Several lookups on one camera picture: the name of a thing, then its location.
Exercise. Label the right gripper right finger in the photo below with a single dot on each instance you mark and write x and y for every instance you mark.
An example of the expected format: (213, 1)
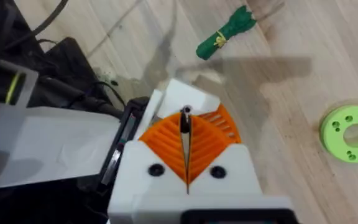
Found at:
(222, 161)

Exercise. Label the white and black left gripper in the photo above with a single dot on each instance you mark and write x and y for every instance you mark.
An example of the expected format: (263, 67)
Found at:
(57, 143)

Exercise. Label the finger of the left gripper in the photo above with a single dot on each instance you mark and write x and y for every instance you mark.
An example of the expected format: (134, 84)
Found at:
(185, 95)
(225, 124)

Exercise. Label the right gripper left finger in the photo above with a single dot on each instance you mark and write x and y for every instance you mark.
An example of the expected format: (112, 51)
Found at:
(154, 155)

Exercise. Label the green toy vegetable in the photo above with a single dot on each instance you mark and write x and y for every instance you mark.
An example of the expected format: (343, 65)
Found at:
(225, 32)

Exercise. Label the green disc with holes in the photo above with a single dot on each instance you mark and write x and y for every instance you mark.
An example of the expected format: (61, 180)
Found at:
(340, 137)

